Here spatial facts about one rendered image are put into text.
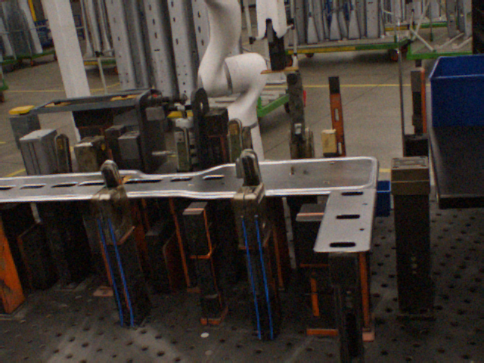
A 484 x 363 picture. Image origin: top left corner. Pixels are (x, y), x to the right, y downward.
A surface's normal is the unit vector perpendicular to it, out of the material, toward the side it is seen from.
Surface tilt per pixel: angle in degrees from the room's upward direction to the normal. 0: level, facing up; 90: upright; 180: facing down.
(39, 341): 0
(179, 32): 86
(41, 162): 90
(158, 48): 86
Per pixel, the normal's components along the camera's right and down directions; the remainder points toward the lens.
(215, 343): -0.15, -0.93
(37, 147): -0.25, 0.36
